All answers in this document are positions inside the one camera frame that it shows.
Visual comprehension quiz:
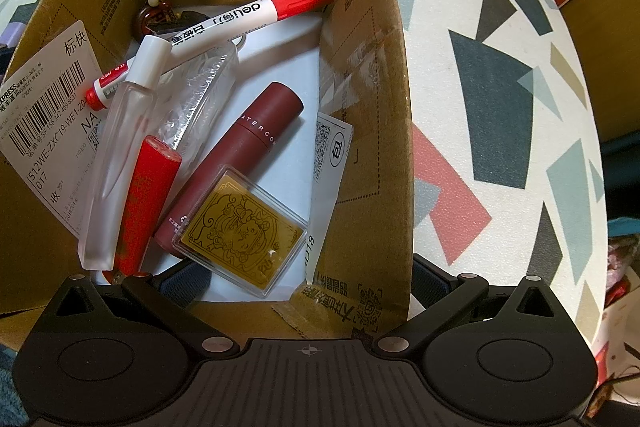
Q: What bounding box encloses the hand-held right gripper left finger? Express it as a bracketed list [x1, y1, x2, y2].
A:
[52, 264, 241, 362]

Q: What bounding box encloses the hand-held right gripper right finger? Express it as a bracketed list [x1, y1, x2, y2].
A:
[375, 255, 564, 362]

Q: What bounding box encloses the gold card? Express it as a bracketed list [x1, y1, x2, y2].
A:
[171, 164, 308, 299]

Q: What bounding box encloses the red cylinder case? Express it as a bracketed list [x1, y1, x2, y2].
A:
[112, 136, 182, 280]

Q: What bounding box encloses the frosted glass spray bottle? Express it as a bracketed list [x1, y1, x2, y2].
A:
[77, 36, 173, 270]

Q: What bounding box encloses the dark red tube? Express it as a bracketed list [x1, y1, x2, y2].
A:
[154, 81, 304, 253]

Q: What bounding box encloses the brown cardboard box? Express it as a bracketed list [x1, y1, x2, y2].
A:
[0, 0, 417, 353]

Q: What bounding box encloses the clear plastic packet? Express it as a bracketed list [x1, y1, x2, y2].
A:
[150, 44, 238, 152]

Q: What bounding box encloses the dark beaded keychain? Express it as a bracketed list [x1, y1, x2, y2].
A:
[132, 0, 251, 54]

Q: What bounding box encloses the white paper slip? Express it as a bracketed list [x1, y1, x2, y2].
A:
[304, 109, 357, 289]

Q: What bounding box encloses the crumpled plastic bag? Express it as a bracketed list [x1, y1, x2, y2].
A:
[605, 227, 640, 308]

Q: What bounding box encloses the white barcode shipping label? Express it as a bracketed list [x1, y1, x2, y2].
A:
[0, 19, 110, 239]

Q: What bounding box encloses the purple box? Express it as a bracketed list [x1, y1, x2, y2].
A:
[0, 23, 23, 56]

